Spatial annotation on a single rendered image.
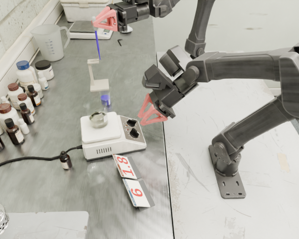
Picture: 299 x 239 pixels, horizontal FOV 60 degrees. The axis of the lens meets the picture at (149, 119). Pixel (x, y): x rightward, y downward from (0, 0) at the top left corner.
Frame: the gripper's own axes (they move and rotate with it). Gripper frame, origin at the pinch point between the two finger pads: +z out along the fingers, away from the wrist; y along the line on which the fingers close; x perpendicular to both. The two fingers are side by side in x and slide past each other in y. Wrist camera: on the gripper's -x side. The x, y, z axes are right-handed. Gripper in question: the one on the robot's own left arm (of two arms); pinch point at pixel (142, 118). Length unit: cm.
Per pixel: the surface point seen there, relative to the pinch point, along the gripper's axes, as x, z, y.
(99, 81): 2.7, 16.2, -42.9
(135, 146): 5.7, 8.6, 1.5
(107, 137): -3.9, 11.4, 0.9
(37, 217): -11.6, 32.4, 18.2
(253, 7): 90, -79, -129
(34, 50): -18, 38, -77
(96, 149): -3.7, 16.6, 1.7
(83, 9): -4, 13, -117
